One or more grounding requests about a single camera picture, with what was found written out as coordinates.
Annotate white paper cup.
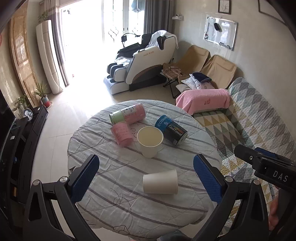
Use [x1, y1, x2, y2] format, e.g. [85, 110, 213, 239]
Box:
[137, 126, 164, 158]
[142, 169, 178, 194]

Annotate person's right hand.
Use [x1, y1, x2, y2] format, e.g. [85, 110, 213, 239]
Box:
[268, 196, 279, 231]

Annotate triangle patterned quilted sofa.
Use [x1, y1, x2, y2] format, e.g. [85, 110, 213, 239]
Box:
[192, 77, 296, 232]

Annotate blue black CoolTowel can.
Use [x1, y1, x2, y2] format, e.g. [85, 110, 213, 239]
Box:
[154, 115, 188, 146]

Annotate striped light blue tablecloth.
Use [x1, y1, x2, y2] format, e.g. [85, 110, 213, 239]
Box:
[68, 99, 222, 240]

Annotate black tv cabinet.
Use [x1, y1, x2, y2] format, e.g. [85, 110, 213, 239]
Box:
[1, 105, 48, 240]

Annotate small pink towel canister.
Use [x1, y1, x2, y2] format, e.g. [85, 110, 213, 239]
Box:
[111, 121, 133, 148]

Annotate pink towel on armrest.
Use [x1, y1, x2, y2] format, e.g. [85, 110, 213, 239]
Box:
[176, 89, 230, 115]

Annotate pink green towel canister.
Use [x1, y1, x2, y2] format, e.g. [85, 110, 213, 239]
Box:
[109, 103, 146, 125]

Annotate navy blue cushion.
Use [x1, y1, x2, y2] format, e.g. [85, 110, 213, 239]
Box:
[192, 72, 212, 83]

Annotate white patterned pillow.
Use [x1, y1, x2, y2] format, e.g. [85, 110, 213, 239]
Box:
[181, 74, 215, 89]

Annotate potted plant red pot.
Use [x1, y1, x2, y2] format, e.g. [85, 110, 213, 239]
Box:
[34, 82, 53, 109]

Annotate left tan folding chair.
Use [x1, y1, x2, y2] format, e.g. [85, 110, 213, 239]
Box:
[169, 45, 210, 75]

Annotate small folding stool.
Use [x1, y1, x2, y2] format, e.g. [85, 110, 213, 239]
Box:
[162, 66, 185, 99]

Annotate white massage chair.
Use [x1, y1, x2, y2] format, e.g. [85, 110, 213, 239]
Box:
[104, 30, 178, 95]

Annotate white standing air conditioner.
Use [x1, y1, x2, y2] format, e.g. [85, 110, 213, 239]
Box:
[36, 20, 63, 94]

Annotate grey window curtain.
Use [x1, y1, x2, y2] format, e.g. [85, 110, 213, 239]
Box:
[144, 0, 175, 34]

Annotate white wall whiteboard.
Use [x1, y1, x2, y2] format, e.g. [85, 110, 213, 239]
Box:
[203, 16, 238, 50]

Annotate framed wall picture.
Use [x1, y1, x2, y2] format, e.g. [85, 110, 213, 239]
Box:
[218, 0, 231, 15]

